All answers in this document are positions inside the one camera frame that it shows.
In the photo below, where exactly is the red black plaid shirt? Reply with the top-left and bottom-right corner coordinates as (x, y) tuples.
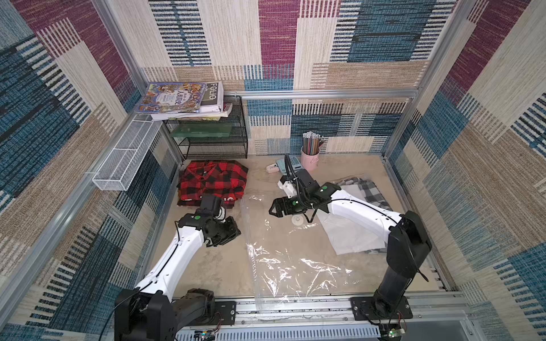
(177, 161), (249, 209)

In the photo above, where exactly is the white folded shirt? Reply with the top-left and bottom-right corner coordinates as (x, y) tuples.
(317, 210), (386, 255)

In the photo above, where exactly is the white wire mesh basket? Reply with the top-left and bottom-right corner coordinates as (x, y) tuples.
(92, 115), (162, 191)

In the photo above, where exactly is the black folio book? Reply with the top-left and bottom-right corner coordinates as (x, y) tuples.
(147, 82), (233, 121)

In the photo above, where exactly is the teal desk calculator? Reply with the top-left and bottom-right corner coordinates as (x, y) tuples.
(275, 155), (306, 176)

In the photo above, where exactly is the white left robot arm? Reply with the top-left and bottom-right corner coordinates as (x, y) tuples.
(112, 195), (240, 340)

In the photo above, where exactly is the colourful illustrated book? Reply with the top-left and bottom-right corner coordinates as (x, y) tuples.
(135, 82), (207, 114)

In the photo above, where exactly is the grey white checked shirt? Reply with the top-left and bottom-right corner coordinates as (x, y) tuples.
(336, 177), (392, 210)

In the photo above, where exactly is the clear plastic vacuum bag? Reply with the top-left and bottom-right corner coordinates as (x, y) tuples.
(240, 188), (388, 303)

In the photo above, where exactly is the small white pink eraser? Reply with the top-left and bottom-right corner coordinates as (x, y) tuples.
(266, 163), (280, 173)

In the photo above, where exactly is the coloured pencils bundle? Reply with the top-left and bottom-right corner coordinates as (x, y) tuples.
(302, 132), (326, 156)

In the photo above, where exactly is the black wire shelf rack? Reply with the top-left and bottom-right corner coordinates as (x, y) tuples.
(164, 95), (249, 160)

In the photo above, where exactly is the green flat box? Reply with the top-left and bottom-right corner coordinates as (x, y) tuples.
(170, 123), (233, 139)

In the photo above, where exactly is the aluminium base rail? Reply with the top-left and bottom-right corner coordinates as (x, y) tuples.
(175, 291), (485, 340)

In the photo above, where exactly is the pink metal pencil bucket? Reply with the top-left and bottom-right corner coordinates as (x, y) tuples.
(300, 150), (319, 172)

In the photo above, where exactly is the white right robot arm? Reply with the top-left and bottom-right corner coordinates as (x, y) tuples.
(269, 165), (432, 322)

